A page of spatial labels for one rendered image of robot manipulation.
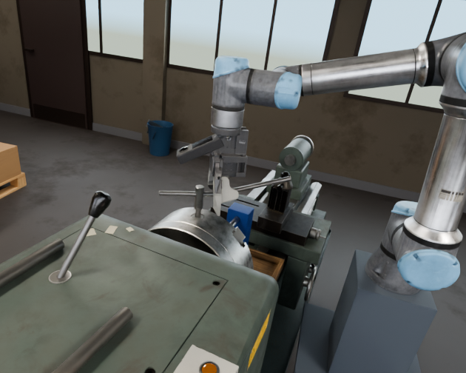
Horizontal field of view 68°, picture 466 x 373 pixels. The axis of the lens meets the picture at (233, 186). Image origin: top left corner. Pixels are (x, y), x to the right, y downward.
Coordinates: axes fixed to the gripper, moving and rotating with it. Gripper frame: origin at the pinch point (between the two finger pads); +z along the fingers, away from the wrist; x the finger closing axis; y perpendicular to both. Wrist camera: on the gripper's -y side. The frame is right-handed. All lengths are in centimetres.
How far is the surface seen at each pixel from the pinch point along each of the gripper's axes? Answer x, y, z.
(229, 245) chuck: -7.7, 4.1, 8.0
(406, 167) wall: 270, 275, 90
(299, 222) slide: 42, 45, 31
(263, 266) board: 24, 25, 40
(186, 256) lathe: -19.4, -7.2, 2.5
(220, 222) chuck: -1.5, 2.5, 5.1
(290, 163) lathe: 87, 54, 21
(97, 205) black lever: -22.6, -23.2, -11.0
